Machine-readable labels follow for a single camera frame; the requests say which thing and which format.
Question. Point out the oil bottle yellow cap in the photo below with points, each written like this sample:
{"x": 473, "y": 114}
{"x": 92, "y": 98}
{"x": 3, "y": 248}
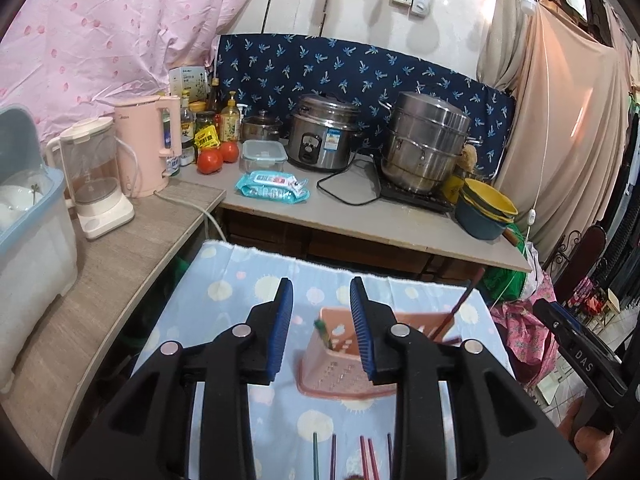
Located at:
{"x": 229, "y": 120}

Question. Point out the pink floral clothing pile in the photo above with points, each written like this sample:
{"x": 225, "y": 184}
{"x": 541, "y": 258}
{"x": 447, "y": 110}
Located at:
{"x": 531, "y": 347}

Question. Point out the pink floral curtain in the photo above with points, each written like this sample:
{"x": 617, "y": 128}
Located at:
{"x": 67, "y": 60}

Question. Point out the stainless steel steamer pot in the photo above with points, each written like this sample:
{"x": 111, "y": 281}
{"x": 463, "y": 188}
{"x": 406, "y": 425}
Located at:
{"x": 425, "y": 137}

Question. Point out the green chopstick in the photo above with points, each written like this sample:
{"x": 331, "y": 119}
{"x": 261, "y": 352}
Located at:
{"x": 323, "y": 333}
{"x": 315, "y": 457}

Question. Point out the pink perforated utensil holder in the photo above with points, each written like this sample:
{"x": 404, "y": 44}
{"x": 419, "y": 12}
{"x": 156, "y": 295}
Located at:
{"x": 336, "y": 372}

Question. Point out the stacked yellow blue bowls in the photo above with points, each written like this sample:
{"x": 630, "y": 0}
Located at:
{"x": 483, "y": 211}

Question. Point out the clear food container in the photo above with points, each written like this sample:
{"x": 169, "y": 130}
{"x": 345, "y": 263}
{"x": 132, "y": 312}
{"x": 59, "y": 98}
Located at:
{"x": 262, "y": 155}

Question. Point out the pink electric kettle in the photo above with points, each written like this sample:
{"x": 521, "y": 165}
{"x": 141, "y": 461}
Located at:
{"x": 149, "y": 127}

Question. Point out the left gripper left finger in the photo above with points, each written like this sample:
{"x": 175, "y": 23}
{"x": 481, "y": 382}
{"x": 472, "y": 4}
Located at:
{"x": 280, "y": 312}

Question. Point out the white glass blender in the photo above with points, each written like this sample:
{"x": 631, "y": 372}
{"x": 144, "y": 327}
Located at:
{"x": 87, "y": 154}

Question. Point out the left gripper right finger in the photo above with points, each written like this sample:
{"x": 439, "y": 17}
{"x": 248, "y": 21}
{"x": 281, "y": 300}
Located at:
{"x": 359, "y": 305}

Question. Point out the navy patterned backsplash cloth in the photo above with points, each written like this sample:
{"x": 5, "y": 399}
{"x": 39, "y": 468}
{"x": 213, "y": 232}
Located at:
{"x": 272, "y": 71}

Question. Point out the blue patterned tablecloth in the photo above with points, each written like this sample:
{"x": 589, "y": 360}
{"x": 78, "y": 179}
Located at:
{"x": 221, "y": 285}

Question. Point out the small steel lidded pot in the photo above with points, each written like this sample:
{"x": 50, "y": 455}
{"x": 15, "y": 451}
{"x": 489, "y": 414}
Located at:
{"x": 261, "y": 126}

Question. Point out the silver rice cooker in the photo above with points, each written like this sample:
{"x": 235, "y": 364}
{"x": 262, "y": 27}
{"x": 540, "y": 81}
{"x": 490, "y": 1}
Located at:
{"x": 321, "y": 132}

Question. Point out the person right hand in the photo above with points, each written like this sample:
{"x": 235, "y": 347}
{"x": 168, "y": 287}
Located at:
{"x": 592, "y": 442}

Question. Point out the white dish drainer box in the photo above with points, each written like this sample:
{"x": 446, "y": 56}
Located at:
{"x": 38, "y": 241}

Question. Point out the blue wet wipes pack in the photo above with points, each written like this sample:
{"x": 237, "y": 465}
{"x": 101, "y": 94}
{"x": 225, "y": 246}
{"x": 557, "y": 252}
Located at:
{"x": 275, "y": 186}

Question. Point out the green plastic bag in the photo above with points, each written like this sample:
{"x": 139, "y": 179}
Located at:
{"x": 500, "y": 285}

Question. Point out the red tomato right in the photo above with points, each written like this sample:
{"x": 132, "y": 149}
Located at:
{"x": 229, "y": 151}

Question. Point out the beige hanging curtain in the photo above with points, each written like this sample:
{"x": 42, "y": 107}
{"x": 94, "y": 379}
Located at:
{"x": 570, "y": 121}

